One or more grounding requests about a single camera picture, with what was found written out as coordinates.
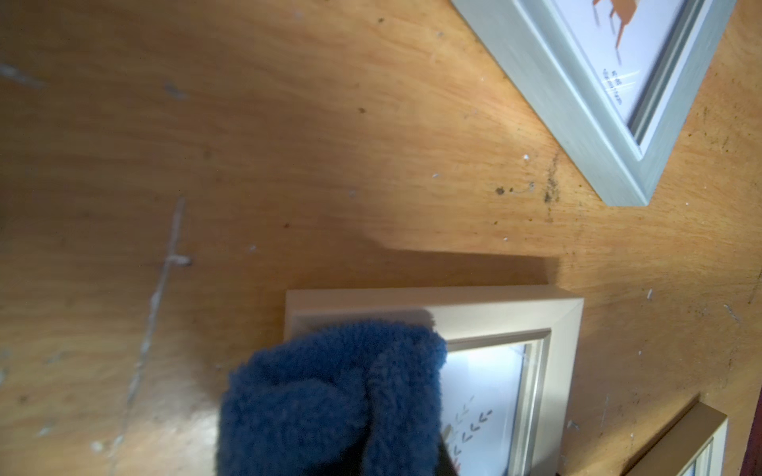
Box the blue microfiber cloth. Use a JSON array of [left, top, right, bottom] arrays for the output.
[[216, 321, 446, 475]]

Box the cream picture frame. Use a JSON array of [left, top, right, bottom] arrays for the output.
[[625, 403, 728, 476], [285, 286, 583, 475]]

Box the light green picture frame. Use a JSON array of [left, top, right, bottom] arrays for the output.
[[456, 1, 734, 206]]

